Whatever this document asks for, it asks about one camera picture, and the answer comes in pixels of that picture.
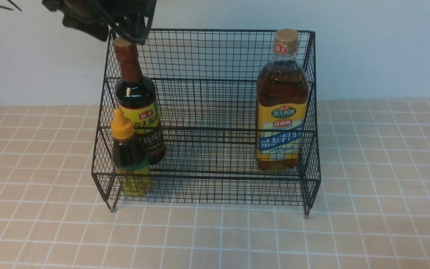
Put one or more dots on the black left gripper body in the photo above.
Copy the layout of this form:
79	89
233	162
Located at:
131	19

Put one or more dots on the dark soy sauce bottle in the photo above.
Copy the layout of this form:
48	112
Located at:
136	96

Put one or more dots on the oyster sauce bottle orange cap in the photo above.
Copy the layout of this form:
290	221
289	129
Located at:
129	157

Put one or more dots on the cooking wine bottle yellow label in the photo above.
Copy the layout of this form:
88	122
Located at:
282	93

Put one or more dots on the black wire mesh shelf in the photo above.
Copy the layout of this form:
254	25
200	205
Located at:
205	81

